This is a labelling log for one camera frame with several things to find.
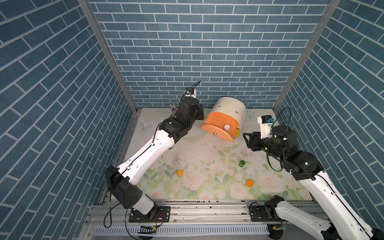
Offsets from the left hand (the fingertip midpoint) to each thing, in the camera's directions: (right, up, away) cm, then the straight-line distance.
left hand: (203, 105), depth 72 cm
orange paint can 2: (+26, -43, +10) cm, 51 cm away
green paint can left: (-21, -26, +26) cm, 42 cm away
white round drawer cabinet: (+20, +1, +21) cm, 29 cm away
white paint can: (+13, -11, +12) cm, 21 cm away
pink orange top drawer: (+7, -9, +16) cm, 20 cm away
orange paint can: (-14, -38, +14) cm, 43 cm away
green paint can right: (+24, -33, +16) cm, 44 cm away
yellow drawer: (+19, -14, +10) cm, 26 cm away
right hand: (+21, -14, -5) cm, 26 cm away
